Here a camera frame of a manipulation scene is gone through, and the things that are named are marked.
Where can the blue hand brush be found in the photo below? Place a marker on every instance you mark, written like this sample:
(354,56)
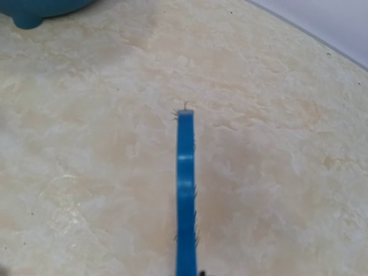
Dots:
(186,238)

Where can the teal plastic waste bin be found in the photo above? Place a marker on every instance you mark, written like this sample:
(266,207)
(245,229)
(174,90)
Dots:
(29,14)

